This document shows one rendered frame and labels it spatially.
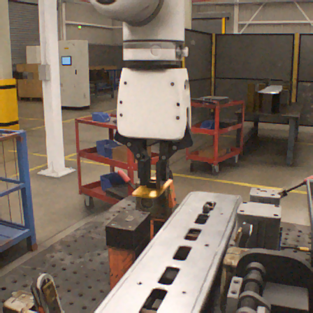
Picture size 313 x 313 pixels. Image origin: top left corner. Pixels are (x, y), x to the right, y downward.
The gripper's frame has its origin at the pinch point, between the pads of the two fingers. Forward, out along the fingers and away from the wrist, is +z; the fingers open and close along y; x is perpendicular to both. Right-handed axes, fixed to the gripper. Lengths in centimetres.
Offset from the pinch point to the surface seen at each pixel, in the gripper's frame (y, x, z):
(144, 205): 22, -55, 29
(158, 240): 8.6, -30.2, 27.4
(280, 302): -19.5, 9.8, 11.9
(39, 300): 16.3, 8.5, 20.8
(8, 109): 487, -549, 74
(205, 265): -4.7, -21.9, 27.4
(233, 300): -13.9, 10.4, 12.3
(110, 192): 122, -243, 100
